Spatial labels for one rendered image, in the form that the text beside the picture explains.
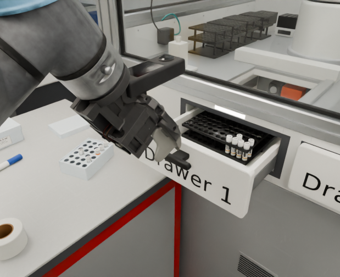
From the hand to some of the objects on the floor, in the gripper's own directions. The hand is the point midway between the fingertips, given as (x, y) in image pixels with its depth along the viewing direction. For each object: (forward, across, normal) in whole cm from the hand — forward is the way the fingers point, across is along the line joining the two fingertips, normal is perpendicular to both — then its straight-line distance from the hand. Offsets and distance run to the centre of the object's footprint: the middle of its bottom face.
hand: (170, 138), depth 54 cm
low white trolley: (+73, -41, -64) cm, 105 cm away
